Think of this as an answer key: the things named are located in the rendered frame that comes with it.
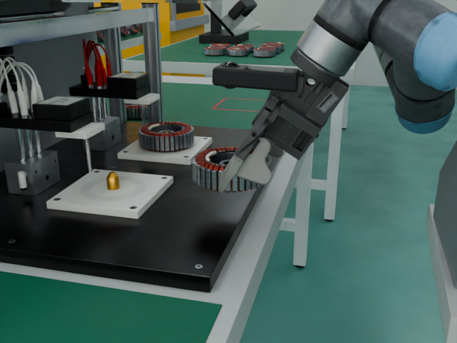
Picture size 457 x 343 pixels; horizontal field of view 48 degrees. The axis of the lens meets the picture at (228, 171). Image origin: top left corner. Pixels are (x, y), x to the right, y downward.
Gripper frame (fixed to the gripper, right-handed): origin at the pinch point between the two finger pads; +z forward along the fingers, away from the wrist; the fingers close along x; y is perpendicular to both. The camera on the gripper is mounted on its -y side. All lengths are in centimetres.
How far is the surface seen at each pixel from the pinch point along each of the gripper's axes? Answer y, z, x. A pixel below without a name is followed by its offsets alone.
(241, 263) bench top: 8.2, 5.0, -10.9
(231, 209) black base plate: 3.6, 5.1, 0.3
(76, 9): -40.5, -0.7, 21.1
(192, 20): -111, 72, 394
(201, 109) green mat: -18, 20, 70
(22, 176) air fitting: -26.6, 18.9, -3.3
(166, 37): -113, 86, 349
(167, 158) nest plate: -11.4, 12.9, 18.0
